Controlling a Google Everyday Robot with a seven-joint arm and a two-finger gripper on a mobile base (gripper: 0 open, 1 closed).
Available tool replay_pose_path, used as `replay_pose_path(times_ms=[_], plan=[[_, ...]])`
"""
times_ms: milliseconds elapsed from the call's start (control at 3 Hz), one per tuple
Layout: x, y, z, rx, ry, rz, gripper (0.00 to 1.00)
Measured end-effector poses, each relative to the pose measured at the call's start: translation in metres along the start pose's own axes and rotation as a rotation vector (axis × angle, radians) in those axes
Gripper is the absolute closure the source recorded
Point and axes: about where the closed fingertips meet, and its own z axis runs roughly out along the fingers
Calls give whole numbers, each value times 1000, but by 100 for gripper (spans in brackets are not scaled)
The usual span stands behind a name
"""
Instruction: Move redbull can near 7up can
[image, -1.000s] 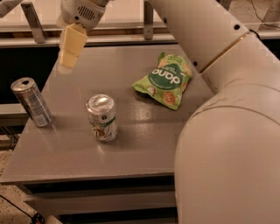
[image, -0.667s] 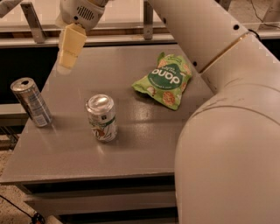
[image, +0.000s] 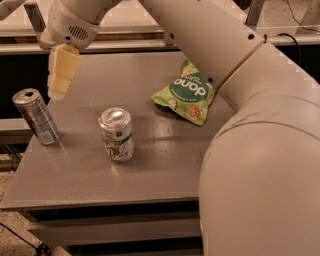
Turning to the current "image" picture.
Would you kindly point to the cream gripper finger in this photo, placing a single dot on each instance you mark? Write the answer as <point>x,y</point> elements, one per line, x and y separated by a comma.
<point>63,64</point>

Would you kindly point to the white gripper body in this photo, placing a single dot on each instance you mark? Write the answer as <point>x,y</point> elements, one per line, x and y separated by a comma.
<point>68,26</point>

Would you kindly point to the silver blue redbull can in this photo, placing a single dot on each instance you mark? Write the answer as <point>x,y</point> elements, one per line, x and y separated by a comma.
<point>32,107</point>

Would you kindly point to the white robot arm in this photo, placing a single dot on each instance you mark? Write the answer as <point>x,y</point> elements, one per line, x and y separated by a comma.
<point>259,188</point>

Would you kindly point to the white green 7up can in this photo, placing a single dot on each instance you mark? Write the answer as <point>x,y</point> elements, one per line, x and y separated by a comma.
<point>116,133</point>

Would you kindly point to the green chip bag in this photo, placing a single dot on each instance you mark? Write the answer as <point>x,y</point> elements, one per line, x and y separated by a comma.
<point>189,96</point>

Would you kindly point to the grey upper drawer front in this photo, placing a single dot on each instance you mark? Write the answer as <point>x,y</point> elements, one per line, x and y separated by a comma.
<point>115,229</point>

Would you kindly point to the left metal bracket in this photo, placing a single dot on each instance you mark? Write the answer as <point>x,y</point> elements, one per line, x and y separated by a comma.
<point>38,25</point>

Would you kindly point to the middle metal bracket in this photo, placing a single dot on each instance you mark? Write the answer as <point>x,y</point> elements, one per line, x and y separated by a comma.
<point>168,39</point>

